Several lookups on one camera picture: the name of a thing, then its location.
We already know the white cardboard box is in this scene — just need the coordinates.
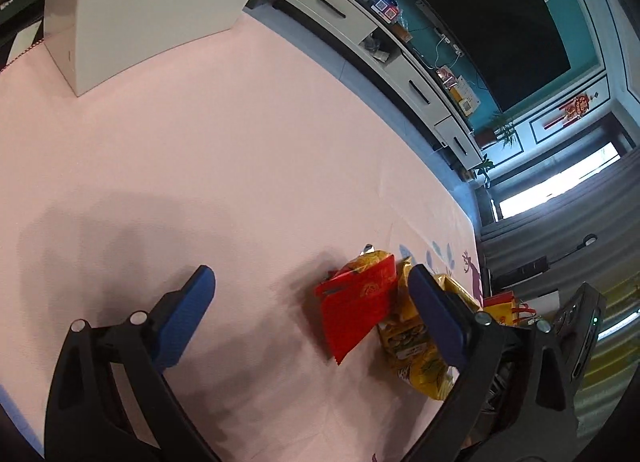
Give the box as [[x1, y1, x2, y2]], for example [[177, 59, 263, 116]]
[[42, 0, 291, 98]]

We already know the bright window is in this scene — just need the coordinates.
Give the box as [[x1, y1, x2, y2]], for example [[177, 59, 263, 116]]
[[497, 142, 618, 218]]

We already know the red foil wrapper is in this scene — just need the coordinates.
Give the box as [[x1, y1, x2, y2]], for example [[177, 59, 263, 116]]
[[315, 249, 398, 365]]

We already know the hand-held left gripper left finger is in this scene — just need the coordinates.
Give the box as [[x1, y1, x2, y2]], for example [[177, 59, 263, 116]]
[[44, 264, 223, 462]]

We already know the red yellow bag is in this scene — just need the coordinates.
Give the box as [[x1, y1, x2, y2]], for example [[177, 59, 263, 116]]
[[482, 291, 538, 327]]

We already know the white television cabinet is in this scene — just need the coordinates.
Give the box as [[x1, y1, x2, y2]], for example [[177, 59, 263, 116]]
[[245, 0, 486, 170]]

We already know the potted green plant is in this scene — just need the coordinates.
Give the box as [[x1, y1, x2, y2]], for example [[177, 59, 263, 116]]
[[472, 112, 518, 183]]

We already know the black television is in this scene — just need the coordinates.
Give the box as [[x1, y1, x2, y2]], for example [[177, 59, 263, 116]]
[[370, 0, 571, 113]]

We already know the red wall ornament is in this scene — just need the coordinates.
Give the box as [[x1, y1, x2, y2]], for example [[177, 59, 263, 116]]
[[545, 89, 603, 130]]

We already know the yellow snack packet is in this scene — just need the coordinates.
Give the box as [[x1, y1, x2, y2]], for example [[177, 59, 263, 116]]
[[377, 257, 483, 402]]

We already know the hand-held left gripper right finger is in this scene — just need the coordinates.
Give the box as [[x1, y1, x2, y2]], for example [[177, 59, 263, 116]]
[[400, 263, 581, 462]]

